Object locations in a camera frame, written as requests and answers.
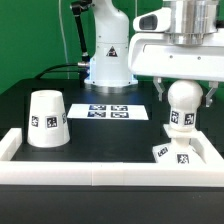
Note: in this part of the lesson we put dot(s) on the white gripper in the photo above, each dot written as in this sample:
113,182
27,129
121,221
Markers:
152,54

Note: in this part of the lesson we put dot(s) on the white lamp bulb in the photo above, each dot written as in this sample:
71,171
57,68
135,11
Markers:
184,97

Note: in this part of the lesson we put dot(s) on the white lamp base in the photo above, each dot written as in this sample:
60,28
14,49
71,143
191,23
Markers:
178,150

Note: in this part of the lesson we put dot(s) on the white lamp shade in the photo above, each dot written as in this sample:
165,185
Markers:
48,125

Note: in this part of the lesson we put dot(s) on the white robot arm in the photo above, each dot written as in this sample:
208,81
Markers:
182,40

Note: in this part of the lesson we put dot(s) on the marker tag sheet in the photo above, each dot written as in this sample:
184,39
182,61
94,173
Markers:
108,112

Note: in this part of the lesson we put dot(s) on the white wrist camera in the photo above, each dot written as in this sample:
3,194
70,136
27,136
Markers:
156,21

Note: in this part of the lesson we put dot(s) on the black camera stand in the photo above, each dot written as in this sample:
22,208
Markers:
78,7

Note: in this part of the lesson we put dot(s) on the white U-shaped fence frame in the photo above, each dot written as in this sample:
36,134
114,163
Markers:
209,174

